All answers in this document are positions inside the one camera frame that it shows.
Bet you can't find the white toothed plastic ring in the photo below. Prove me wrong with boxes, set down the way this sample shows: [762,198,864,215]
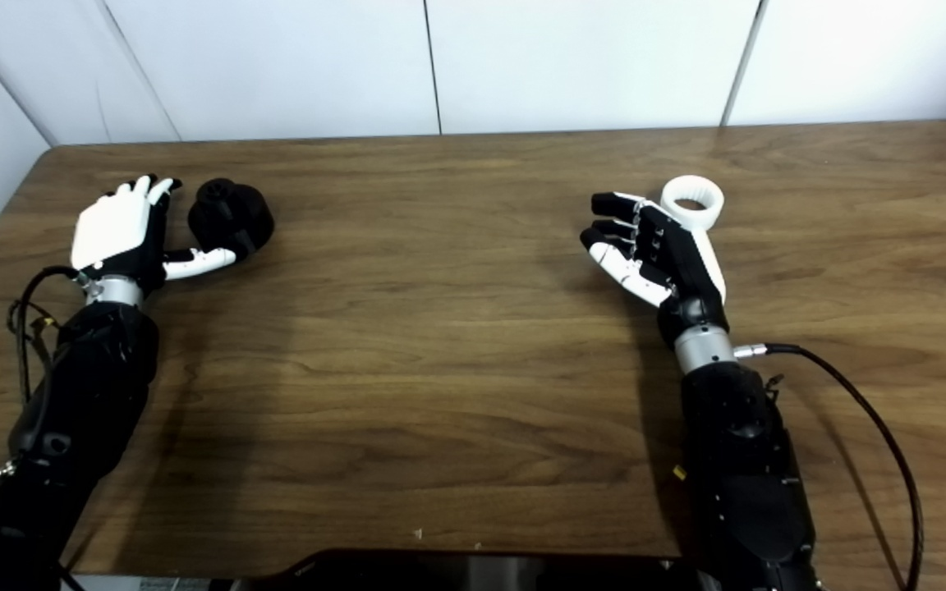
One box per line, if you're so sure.
[660,176,725,231]

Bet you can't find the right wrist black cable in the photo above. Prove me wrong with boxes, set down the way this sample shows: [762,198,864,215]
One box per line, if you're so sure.
[733,342,925,591]

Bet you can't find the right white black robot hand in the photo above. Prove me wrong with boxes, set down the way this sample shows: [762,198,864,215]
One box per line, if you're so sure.
[579,191,728,350]

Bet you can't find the thin wire on left arm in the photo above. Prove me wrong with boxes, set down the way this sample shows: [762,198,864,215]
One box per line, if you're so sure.
[5,297,62,362]

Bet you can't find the round black plastic part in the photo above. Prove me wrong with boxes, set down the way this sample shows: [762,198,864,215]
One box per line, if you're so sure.
[187,178,276,262]

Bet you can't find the glossy black robot torso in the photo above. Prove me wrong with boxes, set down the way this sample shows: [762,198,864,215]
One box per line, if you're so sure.
[231,548,720,591]

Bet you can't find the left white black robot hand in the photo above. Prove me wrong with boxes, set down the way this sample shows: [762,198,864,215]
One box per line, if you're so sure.
[70,173,256,290]

